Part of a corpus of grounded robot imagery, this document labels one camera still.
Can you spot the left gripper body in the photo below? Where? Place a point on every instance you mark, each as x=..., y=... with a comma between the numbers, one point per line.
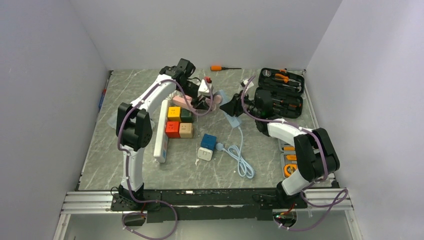
x=189, y=88

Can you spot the red cube socket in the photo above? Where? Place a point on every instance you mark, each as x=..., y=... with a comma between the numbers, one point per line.
x=172, y=129

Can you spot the dark green cube socket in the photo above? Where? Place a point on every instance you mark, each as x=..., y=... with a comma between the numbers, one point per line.
x=186, y=116

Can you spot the yellow cube socket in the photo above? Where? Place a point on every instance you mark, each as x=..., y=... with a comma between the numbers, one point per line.
x=174, y=114

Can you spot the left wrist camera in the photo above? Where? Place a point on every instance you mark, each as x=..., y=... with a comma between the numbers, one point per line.
x=206, y=87

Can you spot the blue cube socket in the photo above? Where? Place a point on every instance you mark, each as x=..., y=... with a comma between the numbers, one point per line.
x=208, y=142

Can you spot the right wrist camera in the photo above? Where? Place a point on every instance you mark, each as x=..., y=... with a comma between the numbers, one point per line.
x=246, y=84

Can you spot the white long power strip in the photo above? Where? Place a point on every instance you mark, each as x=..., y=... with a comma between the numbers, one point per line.
x=161, y=141

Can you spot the orange pliers in black case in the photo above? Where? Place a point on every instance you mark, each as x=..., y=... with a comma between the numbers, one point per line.
x=281, y=77

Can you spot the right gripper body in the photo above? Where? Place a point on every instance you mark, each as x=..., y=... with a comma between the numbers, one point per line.
x=250, y=106

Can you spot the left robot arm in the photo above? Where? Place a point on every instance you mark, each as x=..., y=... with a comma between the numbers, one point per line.
x=134, y=129

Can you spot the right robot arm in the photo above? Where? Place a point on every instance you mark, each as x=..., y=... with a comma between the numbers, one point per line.
x=282, y=129

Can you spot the red blue pen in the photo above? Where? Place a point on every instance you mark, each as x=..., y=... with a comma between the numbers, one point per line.
x=102, y=96

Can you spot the orange handled screwdriver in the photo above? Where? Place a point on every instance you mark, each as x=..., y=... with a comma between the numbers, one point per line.
x=218, y=68

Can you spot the black tool case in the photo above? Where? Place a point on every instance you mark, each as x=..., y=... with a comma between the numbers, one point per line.
x=286, y=97

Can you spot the beige cube socket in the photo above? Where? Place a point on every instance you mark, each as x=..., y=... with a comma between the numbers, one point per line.
x=186, y=130

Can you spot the white cube socket small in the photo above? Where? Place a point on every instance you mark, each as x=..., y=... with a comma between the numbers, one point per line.
x=205, y=154

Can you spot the orange tape measure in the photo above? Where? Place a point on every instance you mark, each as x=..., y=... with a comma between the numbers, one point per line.
x=289, y=169

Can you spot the clear plastic parts box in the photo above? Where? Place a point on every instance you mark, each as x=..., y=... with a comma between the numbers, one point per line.
x=112, y=121

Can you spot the grey tool case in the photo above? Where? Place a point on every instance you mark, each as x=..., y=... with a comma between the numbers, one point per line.
x=286, y=159

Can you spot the pink power strip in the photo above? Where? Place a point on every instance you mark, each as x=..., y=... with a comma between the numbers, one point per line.
x=184, y=101

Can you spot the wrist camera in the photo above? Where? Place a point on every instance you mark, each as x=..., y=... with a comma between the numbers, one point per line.
x=206, y=87
x=246, y=84

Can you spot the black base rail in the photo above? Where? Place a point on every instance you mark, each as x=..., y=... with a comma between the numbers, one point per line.
x=209, y=204

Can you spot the light blue power strip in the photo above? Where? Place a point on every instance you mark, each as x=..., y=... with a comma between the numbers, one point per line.
x=235, y=122

